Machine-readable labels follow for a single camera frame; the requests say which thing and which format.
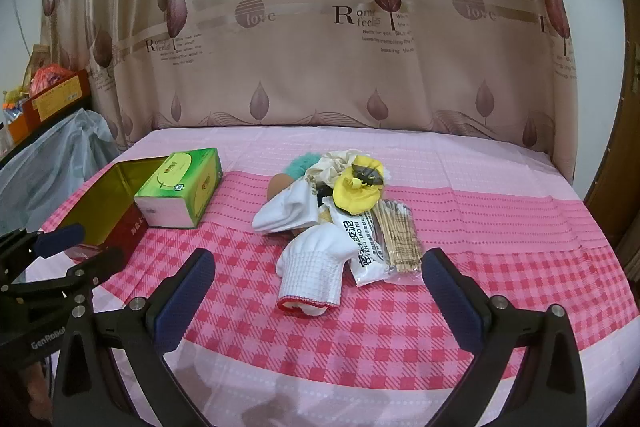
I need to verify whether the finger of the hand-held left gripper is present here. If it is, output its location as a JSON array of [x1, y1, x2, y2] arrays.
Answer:
[[0, 223, 86, 260], [7, 246, 125, 304]]

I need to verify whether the yellow cloth cap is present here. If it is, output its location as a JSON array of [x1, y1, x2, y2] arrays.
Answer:
[[332, 159, 388, 214]]

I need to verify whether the cotton swab packet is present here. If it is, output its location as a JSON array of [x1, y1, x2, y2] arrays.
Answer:
[[370, 199, 426, 285]]

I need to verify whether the grey plastic bag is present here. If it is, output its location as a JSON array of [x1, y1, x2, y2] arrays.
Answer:
[[0, 109, 121, 233]]

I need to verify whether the leaf printed curtain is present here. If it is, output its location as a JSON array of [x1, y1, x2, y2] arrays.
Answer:
[[40, 0, 586, 198]]

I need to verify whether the white sock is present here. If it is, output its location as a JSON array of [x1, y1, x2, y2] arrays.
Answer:
[[252, 179, 321, 235]]

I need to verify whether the white sealing putty packet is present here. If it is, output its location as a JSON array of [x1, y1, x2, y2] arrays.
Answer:
[[322, 202, 396, 289]]

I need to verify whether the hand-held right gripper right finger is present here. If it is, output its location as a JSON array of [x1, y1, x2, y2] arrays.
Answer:
[[422, 248, 588, 427]]

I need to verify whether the beige makeup sponge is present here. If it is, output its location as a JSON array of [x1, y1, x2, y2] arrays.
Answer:
[[267, 173, 293, 202]]

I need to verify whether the red cardboard box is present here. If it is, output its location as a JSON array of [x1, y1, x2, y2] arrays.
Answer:
[[22, 69, 93, 132]]

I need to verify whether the pink checked blanket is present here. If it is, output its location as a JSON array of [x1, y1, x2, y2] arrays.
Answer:
[[25, 124, 626, 427]]

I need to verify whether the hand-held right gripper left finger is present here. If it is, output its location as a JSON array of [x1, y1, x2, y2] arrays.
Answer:
[[52, 248, 217, 427]]

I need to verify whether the green tissue box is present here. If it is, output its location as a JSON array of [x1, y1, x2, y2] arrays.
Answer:
[[134, 148, 224, 229]]

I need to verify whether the white knit glove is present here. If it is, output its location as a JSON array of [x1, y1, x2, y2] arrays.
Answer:
[[276, 223, 355, 317]]

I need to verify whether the cream satin scrunchie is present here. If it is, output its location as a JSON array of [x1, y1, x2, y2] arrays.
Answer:
[[306, 149, 373, 188]]

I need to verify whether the orange plastic bag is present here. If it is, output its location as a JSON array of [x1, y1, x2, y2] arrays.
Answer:
[[27, 64, 66, 98]]

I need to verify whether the dark hair clip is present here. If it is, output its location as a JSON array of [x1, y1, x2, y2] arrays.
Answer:
[[345, 164, 386, 185]]

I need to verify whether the red and gold tin box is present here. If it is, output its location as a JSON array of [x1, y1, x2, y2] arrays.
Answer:
[[42, 157, 171, 280]]

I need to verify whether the teal fluffy hair tie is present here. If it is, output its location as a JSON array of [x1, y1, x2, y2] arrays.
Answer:
[[286, 157, 321, 180]]

